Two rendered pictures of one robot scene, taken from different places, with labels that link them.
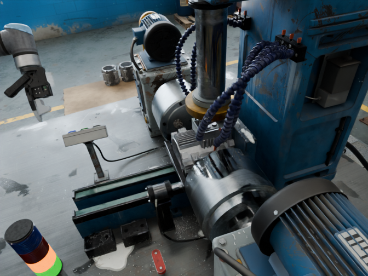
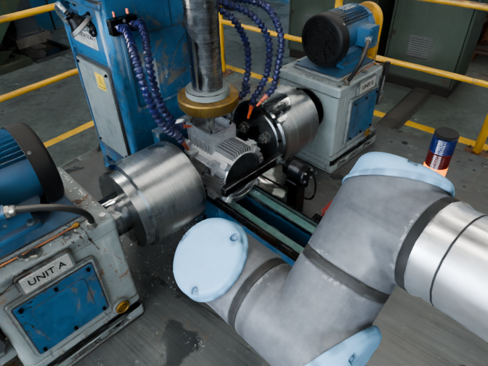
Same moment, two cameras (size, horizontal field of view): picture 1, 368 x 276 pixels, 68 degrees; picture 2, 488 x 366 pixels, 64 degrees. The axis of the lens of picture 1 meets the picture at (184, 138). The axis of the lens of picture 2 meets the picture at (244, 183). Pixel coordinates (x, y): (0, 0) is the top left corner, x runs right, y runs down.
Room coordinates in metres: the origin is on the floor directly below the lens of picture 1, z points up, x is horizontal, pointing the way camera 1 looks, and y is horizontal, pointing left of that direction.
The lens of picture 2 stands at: (1.23, 0.87, 1.75)
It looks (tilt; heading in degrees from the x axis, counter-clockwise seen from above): 39 degrees down; 241
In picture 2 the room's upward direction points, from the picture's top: 2 degrees counter-clockwise
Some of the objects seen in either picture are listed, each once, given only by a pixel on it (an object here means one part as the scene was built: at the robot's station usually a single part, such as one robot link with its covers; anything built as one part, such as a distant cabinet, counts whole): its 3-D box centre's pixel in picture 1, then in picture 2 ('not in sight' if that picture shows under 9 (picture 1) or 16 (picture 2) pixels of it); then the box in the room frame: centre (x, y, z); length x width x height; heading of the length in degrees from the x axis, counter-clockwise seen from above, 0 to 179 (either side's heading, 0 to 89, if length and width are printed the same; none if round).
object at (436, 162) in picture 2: (32, 247); (438, 157); (0.36, 0.38, 1.14); 0.06 x 0.06 x 0.04
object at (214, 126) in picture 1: (211, 130); (211, 132); (0.79, -0.10, 1.11); 0.12 x 0.11 x 0.07; 104
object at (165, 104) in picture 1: (178, 106); (139, 202); (1.08, 0.01, 1.04); 0.37 x 0.25 x 0.25; 14
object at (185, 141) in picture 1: (202, 151); (221, 162); (0.78, -0.07, 1.02); 0.20 x 0.19 x 0.19; 104
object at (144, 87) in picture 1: (165, 88); (42, 274); (1.36, 0.08, 0.99); 0.35 x 0.31 x 0.37; 14
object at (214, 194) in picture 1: (235, 203); (280, 123); (0.51, -0.14, 1.04); 0.41 x 0.25 x 0.25; 14
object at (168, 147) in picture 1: (175, 164); (253, 173); (0.73, 0.04, 1.01); 0.26 x 0.04 x 0.03; 15
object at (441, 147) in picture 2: (24, 237); (444, 142); (0.36, 0.38, 1.19); 0.06 x 0.06 x 0.04
